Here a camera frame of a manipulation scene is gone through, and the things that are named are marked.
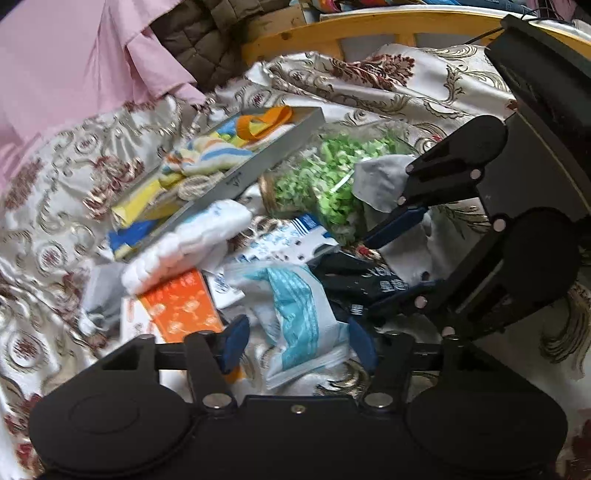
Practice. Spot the black printed sock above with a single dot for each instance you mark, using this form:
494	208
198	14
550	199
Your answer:
364	277

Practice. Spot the wooden bed frame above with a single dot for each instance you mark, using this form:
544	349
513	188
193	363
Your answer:
369	25

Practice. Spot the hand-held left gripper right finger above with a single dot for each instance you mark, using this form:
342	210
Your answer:
362	344

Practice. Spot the blue white tissue packet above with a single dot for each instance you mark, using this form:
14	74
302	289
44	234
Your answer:
286	240

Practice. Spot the grey sock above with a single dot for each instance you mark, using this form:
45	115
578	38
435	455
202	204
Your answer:
99	286

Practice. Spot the brown quilted jacket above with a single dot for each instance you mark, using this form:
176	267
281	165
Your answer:
203	41

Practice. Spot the white cotton pad roll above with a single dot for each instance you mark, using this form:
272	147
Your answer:
184	244

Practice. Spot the green print plastic bag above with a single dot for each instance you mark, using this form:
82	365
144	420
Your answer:
318	184

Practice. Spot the grey cartoon print tray box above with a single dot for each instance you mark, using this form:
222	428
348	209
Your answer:
258	166

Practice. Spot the pink bed sheet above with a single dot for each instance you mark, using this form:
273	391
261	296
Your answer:
69	60

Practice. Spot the grey cloth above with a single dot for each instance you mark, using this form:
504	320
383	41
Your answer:
378	180

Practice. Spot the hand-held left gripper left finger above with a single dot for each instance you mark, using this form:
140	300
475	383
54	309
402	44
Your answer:
233	344

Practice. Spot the blue yellow cloth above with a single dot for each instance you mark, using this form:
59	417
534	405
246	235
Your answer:
129	235

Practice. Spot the teal white tissue packet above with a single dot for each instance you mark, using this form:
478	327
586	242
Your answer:
295	309

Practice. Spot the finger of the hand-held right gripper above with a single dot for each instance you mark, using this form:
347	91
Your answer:
397	226
429	300

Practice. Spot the striped kids cloth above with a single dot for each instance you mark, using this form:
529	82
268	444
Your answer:
207	154

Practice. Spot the floral satin blanket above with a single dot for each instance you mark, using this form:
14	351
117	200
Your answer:
415	78

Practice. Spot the orange fabric loop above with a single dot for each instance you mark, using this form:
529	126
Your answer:
270	115

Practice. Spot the small white blue packet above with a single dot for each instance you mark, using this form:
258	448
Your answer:
221	290

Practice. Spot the orange printed packet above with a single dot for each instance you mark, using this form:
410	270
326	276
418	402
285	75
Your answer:
180	304

